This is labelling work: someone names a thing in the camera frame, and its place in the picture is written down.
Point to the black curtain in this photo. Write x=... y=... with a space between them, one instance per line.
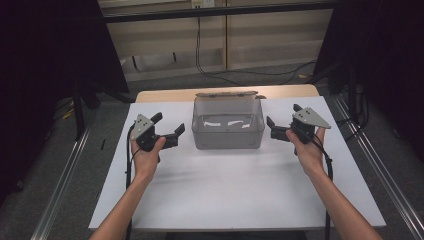
x=390 y=66
x=40 y=66

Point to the person's left hand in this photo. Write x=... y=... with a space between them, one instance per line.
x=145 y=163

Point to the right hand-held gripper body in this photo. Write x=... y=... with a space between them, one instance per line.
x=308 y=120

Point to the beige wooden counter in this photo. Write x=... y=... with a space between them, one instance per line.
x=266 y=36

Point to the black metal stand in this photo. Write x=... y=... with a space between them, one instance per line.
x=351 y=96
x=79 y=110

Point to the white wall socket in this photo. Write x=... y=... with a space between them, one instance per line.
x=203 y=3

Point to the wooden table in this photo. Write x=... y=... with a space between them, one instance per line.
x=166 y=96

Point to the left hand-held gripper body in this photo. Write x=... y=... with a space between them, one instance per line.
x=142 y=128

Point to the person's right hand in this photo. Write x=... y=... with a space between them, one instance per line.
x=311 y=155

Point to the transparent grey plastic storage box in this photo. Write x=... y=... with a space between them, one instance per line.
x=226 y=133

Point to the metal floor rail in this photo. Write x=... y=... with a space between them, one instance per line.
x=63 y=180
x=380 y=170

